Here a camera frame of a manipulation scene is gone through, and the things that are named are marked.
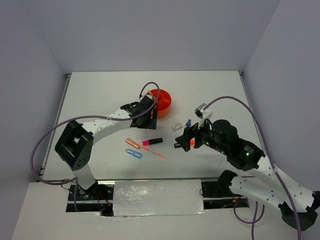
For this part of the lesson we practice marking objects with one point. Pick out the pink highlighter with black cap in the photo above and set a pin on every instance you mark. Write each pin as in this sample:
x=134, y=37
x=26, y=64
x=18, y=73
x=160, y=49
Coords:
x=152, y=141

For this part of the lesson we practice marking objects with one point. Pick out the silver foil covered panel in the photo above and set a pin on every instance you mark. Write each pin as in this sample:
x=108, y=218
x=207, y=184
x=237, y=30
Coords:
x=157, y=198

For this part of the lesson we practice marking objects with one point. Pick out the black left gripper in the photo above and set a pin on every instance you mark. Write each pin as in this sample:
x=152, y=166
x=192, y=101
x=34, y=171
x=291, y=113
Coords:
x=151, y=124

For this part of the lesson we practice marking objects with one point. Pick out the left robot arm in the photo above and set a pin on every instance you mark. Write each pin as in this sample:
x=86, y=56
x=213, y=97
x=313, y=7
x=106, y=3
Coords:
x=75, y=144

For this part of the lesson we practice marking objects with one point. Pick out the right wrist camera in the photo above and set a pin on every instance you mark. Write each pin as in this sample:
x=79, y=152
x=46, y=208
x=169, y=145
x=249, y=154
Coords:
x=203, y=113

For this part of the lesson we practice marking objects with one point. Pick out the orange round compartment organizer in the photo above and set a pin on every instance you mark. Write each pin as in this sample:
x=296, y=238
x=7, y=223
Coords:
x=163, y=104

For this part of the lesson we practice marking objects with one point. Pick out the thin orange pen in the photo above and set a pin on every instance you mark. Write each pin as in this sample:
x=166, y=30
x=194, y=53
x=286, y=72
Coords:
x=153, y=152

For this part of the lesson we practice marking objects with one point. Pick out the orange capsule eraser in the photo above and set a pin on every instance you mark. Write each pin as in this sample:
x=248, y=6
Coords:
x=132, y=143

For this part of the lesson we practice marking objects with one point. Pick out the small white eraser block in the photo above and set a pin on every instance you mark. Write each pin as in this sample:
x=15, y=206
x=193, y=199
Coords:
x=176, y=126

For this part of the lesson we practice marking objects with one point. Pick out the blue cap glue bottle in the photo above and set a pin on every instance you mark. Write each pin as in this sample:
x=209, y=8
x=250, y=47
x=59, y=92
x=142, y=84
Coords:
x=188, y=123

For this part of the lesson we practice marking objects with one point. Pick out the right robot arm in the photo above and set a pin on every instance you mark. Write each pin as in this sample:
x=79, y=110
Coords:
x=296, y=203

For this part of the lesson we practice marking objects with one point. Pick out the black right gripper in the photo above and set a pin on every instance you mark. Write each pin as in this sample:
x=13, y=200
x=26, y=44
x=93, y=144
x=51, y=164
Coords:
x=189, y=132

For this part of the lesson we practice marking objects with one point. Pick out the blue capsule eraser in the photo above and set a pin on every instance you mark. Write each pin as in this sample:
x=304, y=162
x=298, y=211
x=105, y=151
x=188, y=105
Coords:
x=134, y=153

